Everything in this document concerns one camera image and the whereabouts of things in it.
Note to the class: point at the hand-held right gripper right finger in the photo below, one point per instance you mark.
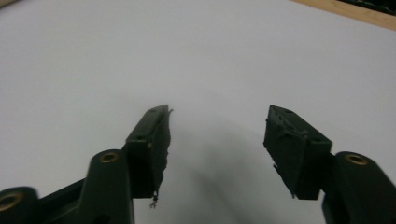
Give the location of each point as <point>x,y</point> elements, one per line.
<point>295,152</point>

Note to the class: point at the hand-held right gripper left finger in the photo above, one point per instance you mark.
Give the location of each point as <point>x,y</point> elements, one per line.
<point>146,155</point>

